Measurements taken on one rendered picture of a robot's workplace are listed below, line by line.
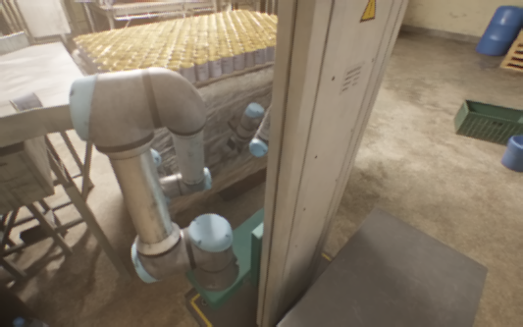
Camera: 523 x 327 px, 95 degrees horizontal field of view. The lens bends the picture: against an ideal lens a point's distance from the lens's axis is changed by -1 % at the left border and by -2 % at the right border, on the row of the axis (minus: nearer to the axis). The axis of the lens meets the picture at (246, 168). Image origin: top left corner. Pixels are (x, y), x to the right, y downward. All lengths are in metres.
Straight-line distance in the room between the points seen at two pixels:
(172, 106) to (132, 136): 0.09
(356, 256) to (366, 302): 0.13
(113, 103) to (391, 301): 0.78
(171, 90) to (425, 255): 0.83
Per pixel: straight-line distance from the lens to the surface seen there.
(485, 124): 3.77
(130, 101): 0.49
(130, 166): 0.55
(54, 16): 4.02
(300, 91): 0.39
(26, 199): 1.25
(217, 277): 0.81
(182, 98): 0.50
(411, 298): 0.84
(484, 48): 8.16
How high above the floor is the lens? 1.51
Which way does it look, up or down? 40 degrees down
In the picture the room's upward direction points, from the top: straight up
